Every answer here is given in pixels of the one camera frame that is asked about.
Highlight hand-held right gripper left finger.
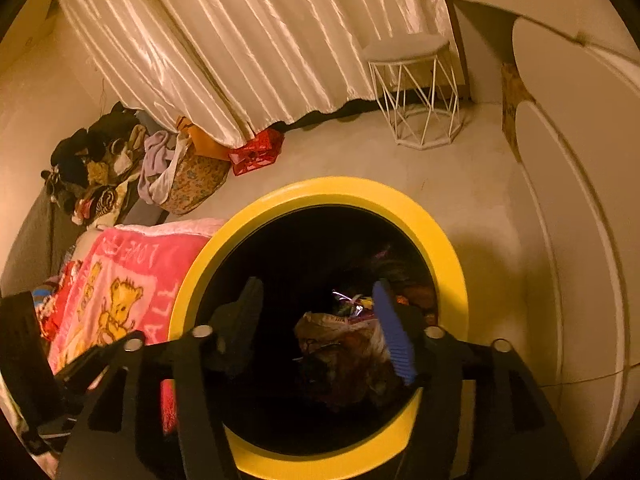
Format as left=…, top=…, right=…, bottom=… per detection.
left=55, top=276, right=266, bottom=480

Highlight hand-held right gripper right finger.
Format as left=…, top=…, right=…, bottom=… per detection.
left=372, top=279, right=583, bottom=480

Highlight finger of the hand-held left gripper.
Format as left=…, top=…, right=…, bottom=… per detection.
left=52, top=337, right=133, bottom=397
left=0, top=291, right=68, bottom=441

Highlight shiny purple candy wrappers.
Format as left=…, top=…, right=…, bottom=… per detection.
left=332, top=287, right=378, bottom=320

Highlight red plastic bag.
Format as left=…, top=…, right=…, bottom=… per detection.
left=320, top=355, right=398, bottom=408

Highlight white printed plastic wrapper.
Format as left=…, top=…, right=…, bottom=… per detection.
left=294, top=311, right=386, bottom=356

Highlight yellow-rimmed black bin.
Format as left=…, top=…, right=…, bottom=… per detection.
left=167, top=176, right=470, bottom=480

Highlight red printed cloth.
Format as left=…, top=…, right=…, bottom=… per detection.
left=37, top=260, right=83, bottom=341

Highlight pink printed bear blanket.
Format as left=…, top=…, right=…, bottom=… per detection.
left=47, top=217, right=226, bottom=436

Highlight grey headboard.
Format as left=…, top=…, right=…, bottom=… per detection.
left=0, top=180, right=76, bottom=296

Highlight patterned fabric basket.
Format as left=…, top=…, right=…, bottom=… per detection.
left=160, top=152, right=232, bottom=216

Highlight white cloth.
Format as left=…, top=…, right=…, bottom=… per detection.
left=150, top=135, right=193, bottom=206

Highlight red gift bag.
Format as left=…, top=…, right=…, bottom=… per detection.
left=229, top=127, right=286, bottom=177

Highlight lilac cloth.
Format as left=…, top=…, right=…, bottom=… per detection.
left=137, top=130, right=173, bottom=206

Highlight orange bag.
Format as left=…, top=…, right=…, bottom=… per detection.
left=175, top=116, right=231, bottom=161

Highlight pile of dark clothes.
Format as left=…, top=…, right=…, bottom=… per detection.
left=42, top=102, right=151, bottom=226

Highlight white curved drawer cabinet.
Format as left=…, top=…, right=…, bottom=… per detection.
left=510, top=15, right=640, bottom=461

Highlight cardboard box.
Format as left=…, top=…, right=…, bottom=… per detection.
left=501, top=62, right=536, bottom=161

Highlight cream satin curtain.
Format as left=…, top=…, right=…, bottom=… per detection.
left=55, top=0, right=458, bottom=150

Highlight white wire stool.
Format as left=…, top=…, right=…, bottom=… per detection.
left=361, top=32, right=466, bottom=151

